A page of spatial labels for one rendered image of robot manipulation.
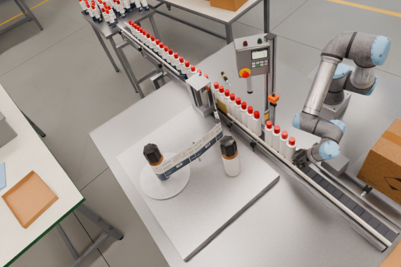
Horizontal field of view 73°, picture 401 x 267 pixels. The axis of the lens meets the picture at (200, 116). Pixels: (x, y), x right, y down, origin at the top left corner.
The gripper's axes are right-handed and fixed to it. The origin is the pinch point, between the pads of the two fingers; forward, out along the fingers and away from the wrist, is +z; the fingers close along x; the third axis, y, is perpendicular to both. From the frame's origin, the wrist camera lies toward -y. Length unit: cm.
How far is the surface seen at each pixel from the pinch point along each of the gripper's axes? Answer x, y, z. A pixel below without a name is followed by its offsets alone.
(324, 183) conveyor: 18.0, -1.4, -4.1
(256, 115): -31.8, 1.3, 1.5
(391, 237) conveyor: 48, 0, -21
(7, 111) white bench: -174, 134, 116
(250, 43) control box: -60, -6, -28
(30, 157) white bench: -112, 130, 80
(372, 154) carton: 15.3, -17.3, -27.3
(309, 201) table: 20.9, 10.0, 0.0
